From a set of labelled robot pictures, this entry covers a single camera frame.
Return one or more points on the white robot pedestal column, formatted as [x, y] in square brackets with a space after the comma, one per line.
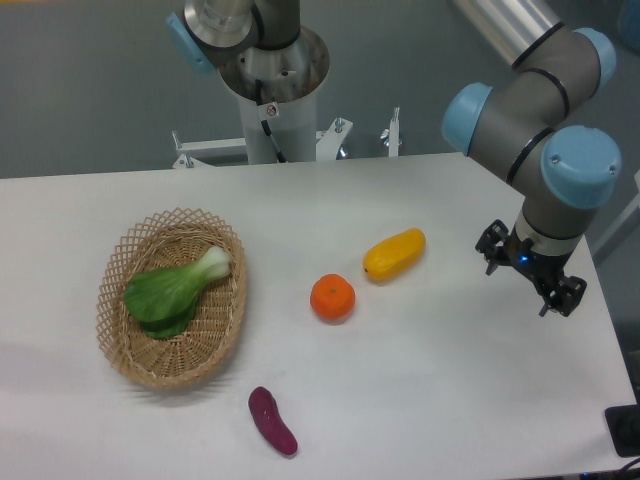
[276, 91]

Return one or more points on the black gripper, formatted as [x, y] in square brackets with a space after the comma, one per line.
[561, 294]

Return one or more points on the green bok choy vegetable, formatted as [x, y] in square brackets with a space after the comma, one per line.
[163, 301]

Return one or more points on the orange tangerine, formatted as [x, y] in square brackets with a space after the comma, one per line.
[332, 298]

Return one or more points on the white table leg frame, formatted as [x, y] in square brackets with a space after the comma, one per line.
[619, 229]

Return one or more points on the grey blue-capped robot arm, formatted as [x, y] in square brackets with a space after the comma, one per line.
[564, 173]

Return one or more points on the purple sweet potato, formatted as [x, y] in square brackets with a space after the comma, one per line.
[268, 421]

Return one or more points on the yellow mango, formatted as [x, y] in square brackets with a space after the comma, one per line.
[394, 255]

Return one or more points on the black box at table edge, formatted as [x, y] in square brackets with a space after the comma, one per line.
[623, 425]

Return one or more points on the woven wicker basket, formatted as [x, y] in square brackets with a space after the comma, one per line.
[168, 239]

